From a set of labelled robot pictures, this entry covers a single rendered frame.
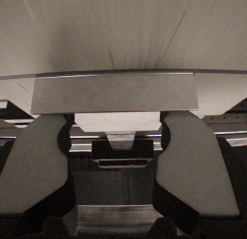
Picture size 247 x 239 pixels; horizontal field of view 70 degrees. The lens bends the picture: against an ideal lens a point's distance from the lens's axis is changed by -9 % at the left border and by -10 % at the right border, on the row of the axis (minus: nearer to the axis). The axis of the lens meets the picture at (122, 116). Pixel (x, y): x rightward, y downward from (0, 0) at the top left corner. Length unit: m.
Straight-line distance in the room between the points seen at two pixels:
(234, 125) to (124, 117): 0.37
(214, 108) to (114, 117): 0.09
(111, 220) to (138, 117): 0.10
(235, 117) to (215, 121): 0.06
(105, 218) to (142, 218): 0.03
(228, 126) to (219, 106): 0.32
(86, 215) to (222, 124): 0.38
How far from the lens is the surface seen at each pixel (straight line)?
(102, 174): 0.70
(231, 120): 0.50
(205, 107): 0.17
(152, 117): 0.17
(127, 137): 0.25
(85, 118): 0.18
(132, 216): 0.19
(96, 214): 0.19
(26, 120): 0.21
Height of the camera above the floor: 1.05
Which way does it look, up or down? 17 degrees down
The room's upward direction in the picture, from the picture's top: 179 degrees clockwise
